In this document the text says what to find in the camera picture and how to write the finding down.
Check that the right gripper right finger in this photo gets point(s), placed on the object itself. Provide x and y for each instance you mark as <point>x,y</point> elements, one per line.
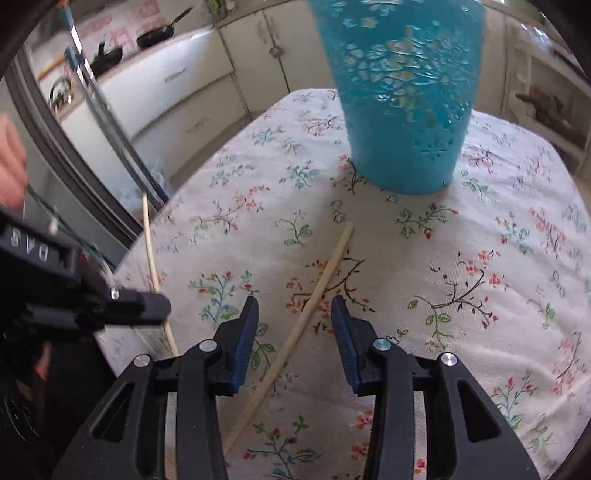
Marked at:
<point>466,435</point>

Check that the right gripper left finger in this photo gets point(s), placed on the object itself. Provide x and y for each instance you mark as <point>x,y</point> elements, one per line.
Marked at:
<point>124,436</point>

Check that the person's left hand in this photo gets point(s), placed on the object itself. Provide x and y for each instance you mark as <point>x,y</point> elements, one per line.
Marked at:
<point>13,162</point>

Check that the bamboo chopstick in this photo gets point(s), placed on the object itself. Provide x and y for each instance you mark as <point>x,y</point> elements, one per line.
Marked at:
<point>291,341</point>
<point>153,271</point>

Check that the floral white tablecloth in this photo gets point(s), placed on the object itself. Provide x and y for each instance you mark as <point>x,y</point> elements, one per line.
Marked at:
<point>495,268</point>

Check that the black wok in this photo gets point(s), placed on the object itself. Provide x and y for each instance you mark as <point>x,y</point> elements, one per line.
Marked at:
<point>104,61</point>

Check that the black frying pan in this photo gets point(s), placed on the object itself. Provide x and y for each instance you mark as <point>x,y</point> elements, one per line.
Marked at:
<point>160,34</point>

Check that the white storage rack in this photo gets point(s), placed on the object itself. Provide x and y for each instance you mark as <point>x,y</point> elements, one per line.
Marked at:
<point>547,93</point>

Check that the blue perforated plastic basket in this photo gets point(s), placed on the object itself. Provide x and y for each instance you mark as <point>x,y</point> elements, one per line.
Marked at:
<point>407,74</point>

